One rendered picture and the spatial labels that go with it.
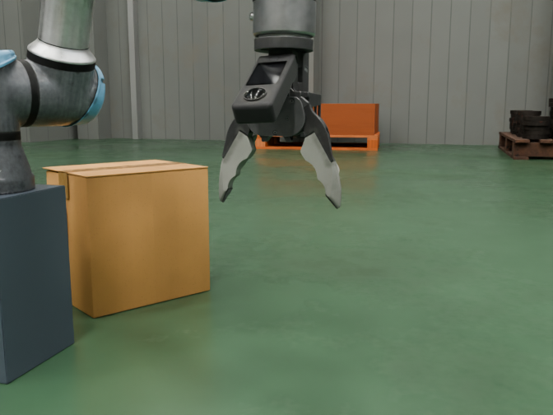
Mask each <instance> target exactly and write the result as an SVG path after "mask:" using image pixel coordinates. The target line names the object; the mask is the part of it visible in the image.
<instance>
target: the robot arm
mask: <svg viewBox="0 0 553 415"><path fill-rule="evenodd" d="M94 10H95V0H42V3H41V10H40V19H39V33H38V38H37V39H36V40H35V41H33V42H32V43H30V44H28V46H27V53H26V59H16V55H15V52H14V51H13V50H0V195H4V194H17V193H22V192H26V191H30V190H32V189H35V176H34V173H32V172H31V169H30V165H29V162H28V160H27V158H26V154H25V152H24V150H23V147H22V145H21V127H48V126H62V127H71V126H73V125H82V124H87V123H89V122H90V121H91V120H93V119H94V118H95V117H96V116H97V114H98V113H99V112H100V110H101V107H102V105H103V103H104V99H105V84H104V83H103V80H104V76H103V74H102V72H101V70H100V69H99V68H98V67H97V66H96V65H95V61H96V58H95V56H94V55H93V54H92V52H91V51H90V49H89V44H90V38H91V27H92V22H93V16H94ZM249 19H250V20H251V21H253V35H254V36H255V37H257V39H254V51H255V52H259V53H265V54H268V56H260V57H259V58H258V60H257V62H256V63H255V64H254V66H253V69H252V70H251V72H250V74H249V76H248V77H247V79H246V81H245V83H244V84H243V86H242V88H241V90H240V91H239V94H238V95H237V96H236V98H235V101H234V102H233V104H232V106H231V108H232V111H233V114H234V117H235V119H234V120H233V121H232V123H231V125H230V127H229V129H228V132H227V134H226V138H225V145H224V149H223V153H222V162H221V170H220V177H219V199H220V201H221V202H224V201H225V200H226V198H227V197H228V195H229V194H230V192H231V190H232V189H233V188H232V187H233V183H234V180H235V178H236V177H237V176H239V175H240V171H241V169H242V168H243V166H244V165H245V164H246V162H247V160H248V159H250V158H251V157H252V156H253V154H254V153H255V152H256V147H255V144H254V142H255V141H256V139H257V136H258V135H259V136H260V137H261V138H262V142H268V141H269V140H270V138H272V136H280V137H283V138H284V139H285V140H286V142H293V139H294V137H297V138H305V140H304V143H303V145H302V148H301V150H300V153H301V155H302V156H303V158H304V159H305V160H306V161H307V162H309V163H310V164H311V165H312V166H313V167H314V169H315V170H316V173H317V178H318V180H319V181H320V182H321V183H322V184H323V186H324V188H325V193H326V194H325V195H326V197H327V198H328V199H329V201H330V202H331V203H332V204H333V206H334V207H335V208H336V209H338V208H339V207H340V206H341V202H342V186H341V181H340V176H339V172H340V170H339V167H338V165H337V163H336V160H335V158H334V157H333V155H332V144H331V138H330V133H329V131H328V127H327V125H326V124H325V122H324V121H323V119H322V118H321V94H315V93H310V92H309V53H311V52H313V51H314V40H312V39H311V38H313V37H315V31H316V0H253V12H250V14H249ZM317 106H318V115H317ZM313 107H314V110H313Z"/></svg>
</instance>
